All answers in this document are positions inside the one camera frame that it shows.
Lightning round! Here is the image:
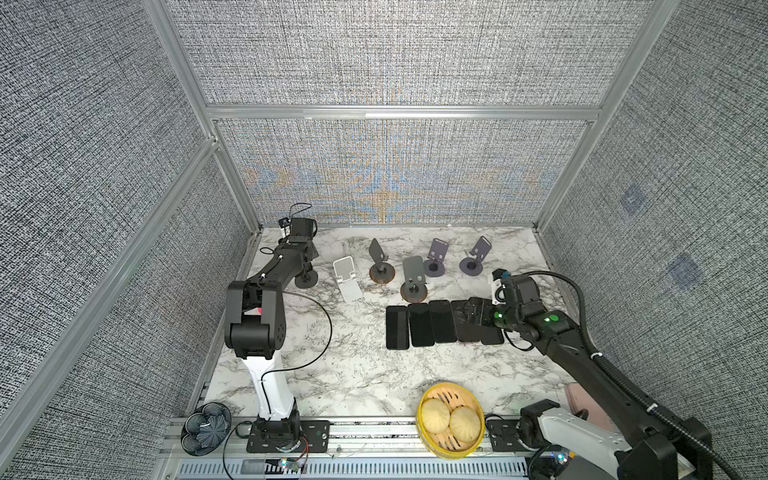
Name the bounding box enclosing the white folding phone stand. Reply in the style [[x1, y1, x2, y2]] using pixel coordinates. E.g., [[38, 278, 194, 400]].
[[333, 256, 363, 303]]

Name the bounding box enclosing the purple round phone stand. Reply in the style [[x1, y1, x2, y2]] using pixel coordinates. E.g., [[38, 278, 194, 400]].
[[423, 238, 449, 278]]

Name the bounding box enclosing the pink phone case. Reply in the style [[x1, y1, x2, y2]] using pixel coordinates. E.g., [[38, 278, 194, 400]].
[[565, 383, 617, 432]]

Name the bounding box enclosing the left steamed bun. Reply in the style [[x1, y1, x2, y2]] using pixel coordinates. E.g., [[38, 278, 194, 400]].
[[421, 398, 451, 434]]

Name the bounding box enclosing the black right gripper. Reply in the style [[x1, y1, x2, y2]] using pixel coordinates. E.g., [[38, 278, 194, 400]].
[[460, 295, 523, 333]]

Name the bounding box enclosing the wooden base grey plate stand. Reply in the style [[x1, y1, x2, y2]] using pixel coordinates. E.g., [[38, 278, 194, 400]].
[[400, 256, 428, 304]]

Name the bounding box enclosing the black phone with purple edge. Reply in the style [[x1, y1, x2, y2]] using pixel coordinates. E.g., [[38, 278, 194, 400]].
[[450, 300, 481, 343]]

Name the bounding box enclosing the thin black left cable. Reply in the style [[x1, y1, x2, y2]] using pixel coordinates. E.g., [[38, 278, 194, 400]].
[[221, 289, 334, 480]]

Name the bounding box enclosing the steamed bun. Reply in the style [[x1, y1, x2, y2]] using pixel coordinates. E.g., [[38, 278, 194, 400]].
[[449, 406, 482, 443], [421, 398, 451, 434]]

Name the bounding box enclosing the right arm mounting base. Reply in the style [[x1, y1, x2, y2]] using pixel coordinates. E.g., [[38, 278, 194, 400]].
[[485, 400, 561, 452]]

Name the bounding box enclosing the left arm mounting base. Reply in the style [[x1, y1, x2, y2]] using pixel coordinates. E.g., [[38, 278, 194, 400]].
[[246, 415, 331, 455]]

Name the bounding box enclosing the aluminium front rail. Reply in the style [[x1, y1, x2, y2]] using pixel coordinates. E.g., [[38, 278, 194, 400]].
[[150, 416, 534, 479]]

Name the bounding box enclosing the right steamed bun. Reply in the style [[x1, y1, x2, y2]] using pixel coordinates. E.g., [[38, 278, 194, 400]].
[[449, 406, 482, 443]]

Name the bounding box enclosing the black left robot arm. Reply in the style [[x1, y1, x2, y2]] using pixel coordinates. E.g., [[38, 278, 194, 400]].
[[225, 235, 318, 421]]

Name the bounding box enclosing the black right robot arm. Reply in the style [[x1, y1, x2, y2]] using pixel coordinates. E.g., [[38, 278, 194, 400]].
[[461, 271, 714, 479]]

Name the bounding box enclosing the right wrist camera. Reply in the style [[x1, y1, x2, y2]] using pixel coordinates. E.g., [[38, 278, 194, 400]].
[[491, 268, 510, 305]]

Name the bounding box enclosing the yellow bamboo steamer basket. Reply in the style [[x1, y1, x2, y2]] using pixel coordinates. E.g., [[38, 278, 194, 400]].
[[416, 382, 486, 460]]

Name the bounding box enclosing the purple right phone stand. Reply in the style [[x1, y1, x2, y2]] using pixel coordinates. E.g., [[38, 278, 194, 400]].
[[459, 236, 492, 276]]

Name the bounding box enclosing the wooden base phone stand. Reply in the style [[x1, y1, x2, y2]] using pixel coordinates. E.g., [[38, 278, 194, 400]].
[[369, 238, 395, 285]]

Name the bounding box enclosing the dark grey round phone stand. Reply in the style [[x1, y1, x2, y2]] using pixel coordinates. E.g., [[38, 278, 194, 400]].
[[294, 270, 319, 289]]

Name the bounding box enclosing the black corrugated cable conduit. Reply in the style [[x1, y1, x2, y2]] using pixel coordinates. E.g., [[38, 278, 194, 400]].
[[509, 271, 745, 480]]

